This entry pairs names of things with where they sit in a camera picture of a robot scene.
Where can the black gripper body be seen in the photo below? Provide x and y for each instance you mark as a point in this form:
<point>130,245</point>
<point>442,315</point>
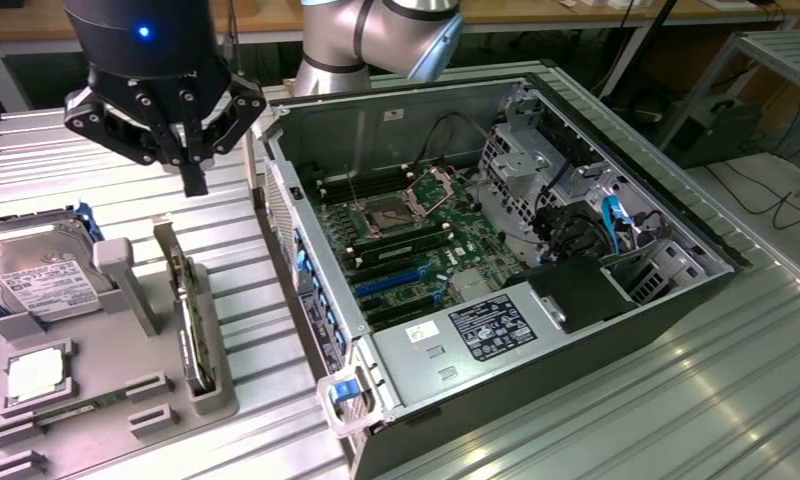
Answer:
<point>146,50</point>

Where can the black graphics card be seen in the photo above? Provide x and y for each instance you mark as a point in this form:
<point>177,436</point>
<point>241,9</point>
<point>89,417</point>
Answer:
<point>189,310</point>

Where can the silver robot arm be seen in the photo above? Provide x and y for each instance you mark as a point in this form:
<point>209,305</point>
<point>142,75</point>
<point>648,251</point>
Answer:
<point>336,35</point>

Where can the thin locking lever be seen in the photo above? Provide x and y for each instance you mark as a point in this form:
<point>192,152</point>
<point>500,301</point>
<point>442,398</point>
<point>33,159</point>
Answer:
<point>354,187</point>

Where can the CPU socket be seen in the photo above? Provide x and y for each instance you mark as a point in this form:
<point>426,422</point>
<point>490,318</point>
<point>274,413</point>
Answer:
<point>382,215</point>

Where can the metal socket cover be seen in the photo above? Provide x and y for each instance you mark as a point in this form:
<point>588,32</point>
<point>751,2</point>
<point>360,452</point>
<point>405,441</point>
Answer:
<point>433,190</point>

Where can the silver hard disk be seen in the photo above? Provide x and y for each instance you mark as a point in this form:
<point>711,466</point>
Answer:
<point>39,285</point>

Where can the RAM stick with white label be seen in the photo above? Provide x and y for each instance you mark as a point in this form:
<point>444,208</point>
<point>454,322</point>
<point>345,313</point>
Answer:
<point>386,254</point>

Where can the blue expansion slot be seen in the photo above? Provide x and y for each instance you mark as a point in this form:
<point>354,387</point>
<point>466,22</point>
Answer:
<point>389,281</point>

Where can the silver drive cage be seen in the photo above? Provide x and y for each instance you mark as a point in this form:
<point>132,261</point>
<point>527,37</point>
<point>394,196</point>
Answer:
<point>513,165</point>

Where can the green motherboard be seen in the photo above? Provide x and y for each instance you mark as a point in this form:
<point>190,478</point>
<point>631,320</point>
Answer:
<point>469,235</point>

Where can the black expansion slot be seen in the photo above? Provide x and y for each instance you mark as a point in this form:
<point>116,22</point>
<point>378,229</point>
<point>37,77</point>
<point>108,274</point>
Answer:
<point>400,302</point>

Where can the silver chipset heatsink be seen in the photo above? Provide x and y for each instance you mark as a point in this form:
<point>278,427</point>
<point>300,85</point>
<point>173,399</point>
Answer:
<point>469,285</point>

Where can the grey parts rack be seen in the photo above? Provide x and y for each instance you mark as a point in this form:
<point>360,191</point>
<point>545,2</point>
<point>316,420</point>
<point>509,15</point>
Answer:
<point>106,360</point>

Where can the silver CPU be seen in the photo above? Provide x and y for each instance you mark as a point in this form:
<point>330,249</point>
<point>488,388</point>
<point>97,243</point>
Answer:
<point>34,375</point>

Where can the green bare RAM stick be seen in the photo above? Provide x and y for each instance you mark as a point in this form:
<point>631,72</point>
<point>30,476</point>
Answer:
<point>109,398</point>

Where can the blue case latch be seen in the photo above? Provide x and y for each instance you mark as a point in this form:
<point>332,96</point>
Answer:
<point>345,391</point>

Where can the grey power supply unit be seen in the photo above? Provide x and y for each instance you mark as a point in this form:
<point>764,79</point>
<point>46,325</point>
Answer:
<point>426,370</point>

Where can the black plastic shroud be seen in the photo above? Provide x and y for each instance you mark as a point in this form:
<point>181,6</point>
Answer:
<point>573,295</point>

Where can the silver disk bay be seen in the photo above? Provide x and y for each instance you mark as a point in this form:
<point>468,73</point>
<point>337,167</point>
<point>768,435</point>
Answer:
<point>660,270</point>

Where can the black floor device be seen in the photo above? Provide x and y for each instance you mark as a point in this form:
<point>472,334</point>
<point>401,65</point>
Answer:
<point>713,130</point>

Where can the wooden desk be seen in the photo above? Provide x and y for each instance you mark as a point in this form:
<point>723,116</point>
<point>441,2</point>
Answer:
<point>707,14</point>

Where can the black open PC case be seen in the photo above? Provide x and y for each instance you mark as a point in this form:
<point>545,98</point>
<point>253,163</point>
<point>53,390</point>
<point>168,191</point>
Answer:
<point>506,425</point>

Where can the metal slat table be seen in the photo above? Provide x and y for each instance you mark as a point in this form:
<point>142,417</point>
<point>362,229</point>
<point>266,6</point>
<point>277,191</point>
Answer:
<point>787,55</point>

